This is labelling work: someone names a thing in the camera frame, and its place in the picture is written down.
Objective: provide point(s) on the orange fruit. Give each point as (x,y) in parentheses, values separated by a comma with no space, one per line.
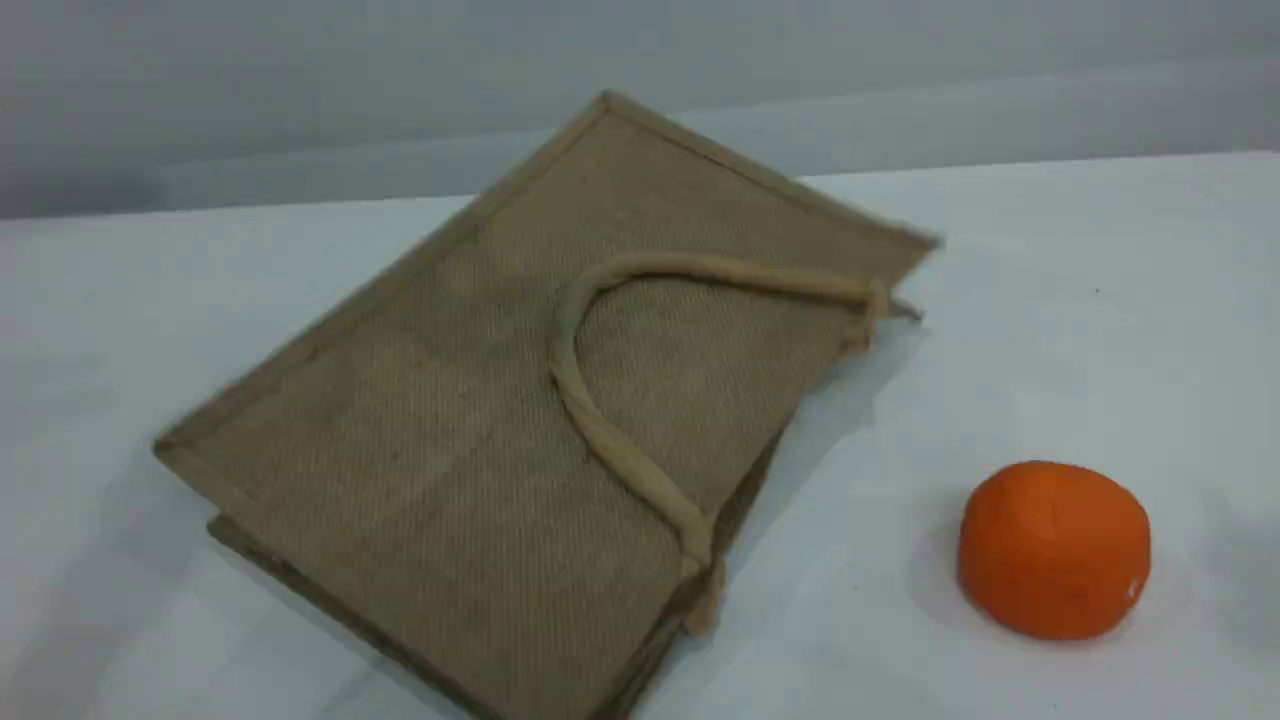
(1055,550)

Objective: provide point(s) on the brown burlap tote bag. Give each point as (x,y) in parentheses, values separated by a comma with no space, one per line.
(450,450)

